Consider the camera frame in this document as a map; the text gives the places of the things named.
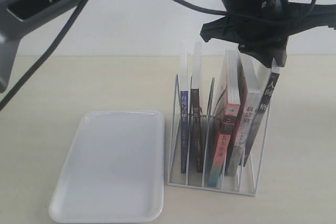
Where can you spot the pink red spine book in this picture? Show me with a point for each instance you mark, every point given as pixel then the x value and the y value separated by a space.
pixel 226 107

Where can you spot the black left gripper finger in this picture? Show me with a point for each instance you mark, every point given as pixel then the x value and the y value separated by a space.
pixel 262 55
pixel 280 54

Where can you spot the grey white spine book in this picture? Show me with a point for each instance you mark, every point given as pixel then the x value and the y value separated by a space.
pixel 249 92

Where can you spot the white plastic tray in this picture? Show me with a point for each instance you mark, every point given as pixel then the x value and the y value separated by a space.
pixel 114 170

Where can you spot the dark brown spine book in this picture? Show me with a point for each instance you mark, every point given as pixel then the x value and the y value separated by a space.
pixel 196 108

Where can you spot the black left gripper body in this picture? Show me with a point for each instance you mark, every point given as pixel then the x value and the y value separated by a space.
pixel 255 33

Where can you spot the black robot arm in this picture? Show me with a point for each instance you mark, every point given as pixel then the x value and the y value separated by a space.
pixel 267 11

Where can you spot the black grey cover book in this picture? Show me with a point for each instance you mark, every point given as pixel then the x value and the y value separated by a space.
pixel 267 78

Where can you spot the blue moon cover book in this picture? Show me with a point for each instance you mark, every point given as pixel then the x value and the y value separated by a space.
pixel 183 84

